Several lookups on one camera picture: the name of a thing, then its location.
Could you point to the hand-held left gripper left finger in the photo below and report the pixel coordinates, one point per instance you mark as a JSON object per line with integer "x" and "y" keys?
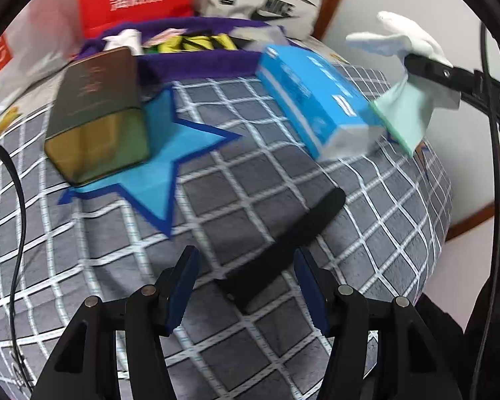
{"x": 183, "y": 289}

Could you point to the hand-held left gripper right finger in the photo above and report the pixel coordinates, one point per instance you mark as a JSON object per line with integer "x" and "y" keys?
{"x": 313, "y": 298}

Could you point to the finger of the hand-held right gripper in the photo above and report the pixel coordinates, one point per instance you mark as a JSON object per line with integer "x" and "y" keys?
{"x": 441, "y": 73}

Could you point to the white glove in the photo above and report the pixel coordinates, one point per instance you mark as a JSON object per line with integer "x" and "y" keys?
{"x": 404, "y": 37}

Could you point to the light green cloth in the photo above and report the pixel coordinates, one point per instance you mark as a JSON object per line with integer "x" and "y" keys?
{"x": 404, "y": 112}

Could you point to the blue tissue box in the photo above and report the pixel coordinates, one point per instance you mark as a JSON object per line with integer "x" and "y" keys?
{"x": 316, "y": 96}

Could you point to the grey checked blanket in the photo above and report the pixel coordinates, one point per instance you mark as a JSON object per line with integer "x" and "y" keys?
{"x": 275, "y": 175}

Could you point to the blue star felt mat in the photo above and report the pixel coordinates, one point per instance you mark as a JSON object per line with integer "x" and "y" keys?
{"x": 179, "y": 146}

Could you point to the dark metal tin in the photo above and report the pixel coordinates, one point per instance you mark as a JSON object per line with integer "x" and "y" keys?
{"x": 100, "y": 112}

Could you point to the purple towel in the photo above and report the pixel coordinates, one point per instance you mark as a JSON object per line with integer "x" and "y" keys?
{"x": 200, "y": 64}

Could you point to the yellow cloth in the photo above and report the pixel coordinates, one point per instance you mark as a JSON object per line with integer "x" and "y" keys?
{"x": 210, "y": 43}

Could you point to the banana printed sheet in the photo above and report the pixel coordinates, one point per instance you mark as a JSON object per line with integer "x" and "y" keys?
{"x": 8, "y": 120}

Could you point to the white shopping bag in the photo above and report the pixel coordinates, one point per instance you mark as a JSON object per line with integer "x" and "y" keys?
{"x": 29, "y": 66}

